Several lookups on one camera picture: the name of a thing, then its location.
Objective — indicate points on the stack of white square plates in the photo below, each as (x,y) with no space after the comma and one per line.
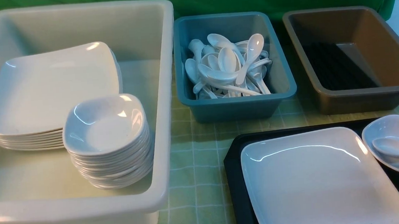
(38,91)

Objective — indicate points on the brown plastic bin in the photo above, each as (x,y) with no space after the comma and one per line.
(368,41)

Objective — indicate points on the large white plastic tub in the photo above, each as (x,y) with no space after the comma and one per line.
(43,187)

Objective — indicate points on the teal plastic bin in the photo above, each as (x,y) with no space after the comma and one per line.
(236,27)

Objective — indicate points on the pile of white soup spoons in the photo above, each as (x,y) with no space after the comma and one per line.
(223,69)

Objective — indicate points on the black chopsticks in bin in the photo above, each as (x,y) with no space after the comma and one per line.
(334,69)

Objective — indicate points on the green checkered tablecloth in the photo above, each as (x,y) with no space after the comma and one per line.
(198,190)

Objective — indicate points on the stack of white small bowls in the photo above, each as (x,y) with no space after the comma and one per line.
(109,141)

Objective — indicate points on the large white square rice plate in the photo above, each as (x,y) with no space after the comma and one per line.
(326,176)

